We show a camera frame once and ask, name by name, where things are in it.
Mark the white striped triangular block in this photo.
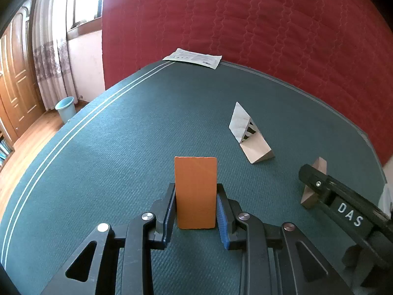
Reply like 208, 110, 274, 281
229, 101, 256, 144

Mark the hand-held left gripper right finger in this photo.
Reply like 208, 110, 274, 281
215, 183, 353, 295

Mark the red quilted blanket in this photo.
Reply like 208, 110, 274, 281
101, 0, 393, 167

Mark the wooden wedge block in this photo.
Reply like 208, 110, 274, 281
239, 127, 276, 164

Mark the white paper sheet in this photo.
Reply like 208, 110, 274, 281
162, 48, 222, 70

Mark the window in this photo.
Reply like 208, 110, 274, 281
66, 0, 107, 32

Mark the person's right hand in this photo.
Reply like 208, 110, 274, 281
341, 239, 393, 287

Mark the patterned curtain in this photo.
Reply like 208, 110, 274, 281
31, 0, 83, 112

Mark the brown wooden block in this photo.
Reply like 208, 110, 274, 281
300, 156, 328, 208

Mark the orange rectangular block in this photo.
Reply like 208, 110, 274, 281
174, 156, 218, 231

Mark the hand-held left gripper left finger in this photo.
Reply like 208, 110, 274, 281
40, 183, 177, 295

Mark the wooden door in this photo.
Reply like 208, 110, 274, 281
0, 0, 44, 144

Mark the light blue waste bin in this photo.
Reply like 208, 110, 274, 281
55, 96, 76, 124

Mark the green striped table mat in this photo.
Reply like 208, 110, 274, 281
0, 60, 387, 295

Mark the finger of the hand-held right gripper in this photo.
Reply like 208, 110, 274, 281
299, 164, 334, 205

